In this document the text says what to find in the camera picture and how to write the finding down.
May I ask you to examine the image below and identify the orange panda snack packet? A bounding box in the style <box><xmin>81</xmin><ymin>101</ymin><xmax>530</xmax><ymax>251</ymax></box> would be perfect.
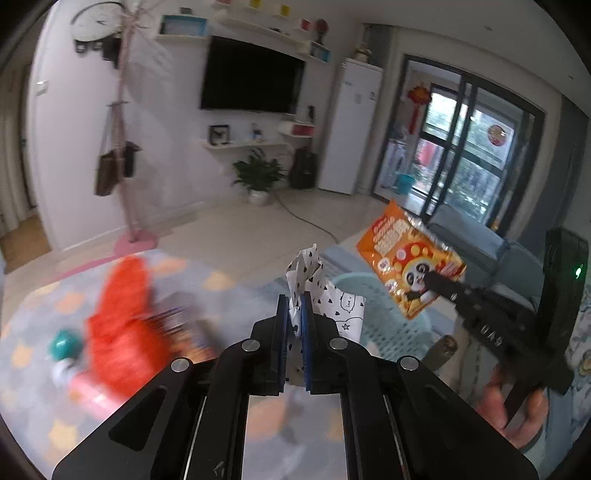
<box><xmin>355</xmin><ymin>199</ymin><xmax>468</xmax><ymax>320</ymax></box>

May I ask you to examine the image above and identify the black guitar case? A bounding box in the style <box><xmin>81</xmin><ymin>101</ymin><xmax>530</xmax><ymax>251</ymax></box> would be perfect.
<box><xmin>289</xmin><ymin>147</ymin><xmax>319</xmax><ymax>190</ymax></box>

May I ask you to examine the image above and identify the dark hanging bag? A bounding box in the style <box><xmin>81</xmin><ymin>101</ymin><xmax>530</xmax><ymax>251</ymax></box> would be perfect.
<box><xmin>121</xmin><ymin>140</ymin><xmax>142</xmax><ymax>179</ymax></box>

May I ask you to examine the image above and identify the light teal plastic basket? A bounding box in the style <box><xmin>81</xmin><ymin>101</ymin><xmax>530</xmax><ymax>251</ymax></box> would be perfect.
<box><xmin>331</xmin><ymin>271</ymin><xmax>459</xmax><ymax>371</ymax></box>

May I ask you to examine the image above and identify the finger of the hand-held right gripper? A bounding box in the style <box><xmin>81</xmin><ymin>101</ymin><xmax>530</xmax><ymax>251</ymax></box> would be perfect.
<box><xmin>424</xmin><ymin>270</ymin><xmax>482</xmax><ymax>304</ymax></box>

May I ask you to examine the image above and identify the potted green plant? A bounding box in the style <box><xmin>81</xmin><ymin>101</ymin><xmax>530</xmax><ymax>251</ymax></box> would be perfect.
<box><xmin>232</xmin><ymin>148</ymin><xmax>287</xmax><ymax>206</ymax></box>

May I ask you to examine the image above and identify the blue-backed box shelf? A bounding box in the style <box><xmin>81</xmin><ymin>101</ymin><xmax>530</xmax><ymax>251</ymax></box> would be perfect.
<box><xmin>156</xmin><ymin>13</ymin><xmax>209</xmax><ymax>41</ymax></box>

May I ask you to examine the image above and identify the patterned pastel rug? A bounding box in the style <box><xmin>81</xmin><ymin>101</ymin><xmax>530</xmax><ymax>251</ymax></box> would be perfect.
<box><xmin>0</xmin><ymin>244</ymin><xmax>462</xmax><ymax>464</ymax></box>

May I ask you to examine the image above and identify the brown hanging bag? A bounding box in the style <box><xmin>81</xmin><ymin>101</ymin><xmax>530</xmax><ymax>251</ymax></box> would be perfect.
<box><xmin>94</xmin><ymin>148</ymin><xmax>126</xmax><ymax>198</ymax></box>

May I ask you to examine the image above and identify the white heart-print paper wrapper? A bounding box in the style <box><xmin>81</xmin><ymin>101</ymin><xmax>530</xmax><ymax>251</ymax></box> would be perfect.
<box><xmin>285</xmin><ymin>243</ymin><xmax>367</xmax><ymax>346</ymax></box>

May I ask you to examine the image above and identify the grey sofa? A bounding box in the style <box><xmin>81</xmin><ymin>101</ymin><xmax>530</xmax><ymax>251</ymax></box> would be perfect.
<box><xmin>427</xmin><ymin>203</ymin><xmax>549</xmax><ymax>302</ymax></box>

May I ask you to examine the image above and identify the red knot wall ornament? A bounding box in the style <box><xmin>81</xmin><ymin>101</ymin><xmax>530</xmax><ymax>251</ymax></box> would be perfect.
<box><xmin>407</xmin><ymin>82</ymin><xmax>431</xmax><ymax>135</ymax></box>

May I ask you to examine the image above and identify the white washing machine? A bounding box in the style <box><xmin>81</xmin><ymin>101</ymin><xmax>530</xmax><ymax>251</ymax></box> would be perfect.
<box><xmin>380</xmin><ymin>137</ymin><xmax>410</xmax><ymax>191</ymax></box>

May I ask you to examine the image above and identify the white refrigerator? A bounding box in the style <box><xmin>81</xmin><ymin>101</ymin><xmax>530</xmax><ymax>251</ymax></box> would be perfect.
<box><xmin>317</xmin><ymin>58</ymin><xmax>385</xmax><ymax>196</ymax></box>

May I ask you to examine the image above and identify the round wall clock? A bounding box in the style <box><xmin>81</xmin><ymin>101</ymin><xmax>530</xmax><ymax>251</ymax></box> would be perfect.
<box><xmin>71</xmin><ymin>2</ymin><xmax>128</xmax><ymax>43</ymax></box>

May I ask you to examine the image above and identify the red and white box shelf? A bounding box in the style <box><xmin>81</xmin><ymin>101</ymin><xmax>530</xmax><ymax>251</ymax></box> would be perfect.
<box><xmin>278</xmin><ymin>118</ymin><xmax>317</xmax><ymax>138</ymax></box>

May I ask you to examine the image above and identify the black flat-screen television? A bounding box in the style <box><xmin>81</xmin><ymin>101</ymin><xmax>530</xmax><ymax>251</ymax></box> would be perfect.
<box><xmin>199</xmin><ymin>35</ymin><xmax>307</xmax><ymax>114</ymax></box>

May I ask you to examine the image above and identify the dark-framed glass door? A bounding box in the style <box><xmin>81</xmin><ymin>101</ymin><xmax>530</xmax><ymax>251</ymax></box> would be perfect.
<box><xmin>373</xmin><ymin>54</ymin><xmax>546</xmax><ymax>232</ymax></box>

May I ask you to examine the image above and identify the low white wall shelf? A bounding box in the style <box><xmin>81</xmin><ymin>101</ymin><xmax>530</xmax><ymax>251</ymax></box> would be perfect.
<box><xmin>200</xmin><ymin>137</ymin><xmax>290</xmax><ymax>153</ymax></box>

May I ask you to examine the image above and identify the pink coat rack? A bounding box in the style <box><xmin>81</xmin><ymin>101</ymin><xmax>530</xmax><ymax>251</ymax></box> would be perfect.
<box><xmin>110</xmin><ymin>0</ymin><xmax>160</xmax><ymax>256</ymax></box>

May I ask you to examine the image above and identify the teal round toy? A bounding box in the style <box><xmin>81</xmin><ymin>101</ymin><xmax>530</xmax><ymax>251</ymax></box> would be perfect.
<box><xmin>49</xmin><ymin>328</ymin><xmax>85</xmax><ymax>361</ymax></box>

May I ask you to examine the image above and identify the long white wall shelf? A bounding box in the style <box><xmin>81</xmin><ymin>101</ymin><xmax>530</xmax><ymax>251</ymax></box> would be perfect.
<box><xmin>216</xmin><ymin>16</ymin><xmax>332</xmax><ymax>64</ymax></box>

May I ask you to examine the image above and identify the person's right hand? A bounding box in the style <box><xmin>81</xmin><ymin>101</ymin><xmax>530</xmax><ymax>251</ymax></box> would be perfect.
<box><xmin>475</xmin><ymin>370</ymin><xmax>546</xmax><ymax>449</ymax></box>

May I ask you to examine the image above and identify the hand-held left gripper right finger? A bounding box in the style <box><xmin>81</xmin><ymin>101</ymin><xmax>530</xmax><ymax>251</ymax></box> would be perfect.
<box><xmin>299</xmin><ymin>292</ymin><xmax>539</xmax><ymax>480</ymax></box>

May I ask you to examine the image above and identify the grey floor cable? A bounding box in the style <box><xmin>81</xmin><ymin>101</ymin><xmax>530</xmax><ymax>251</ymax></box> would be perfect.
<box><xmin>272</xmin><ymin>191</ymin><xmax>341</xmax><ymax>246</ymax></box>

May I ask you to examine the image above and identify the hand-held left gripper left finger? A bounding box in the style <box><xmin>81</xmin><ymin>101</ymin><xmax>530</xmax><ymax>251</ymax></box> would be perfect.
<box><xmin>52</xmin><ymin>295</ymin><xmax>293</xmax><ymax>480</ymax></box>

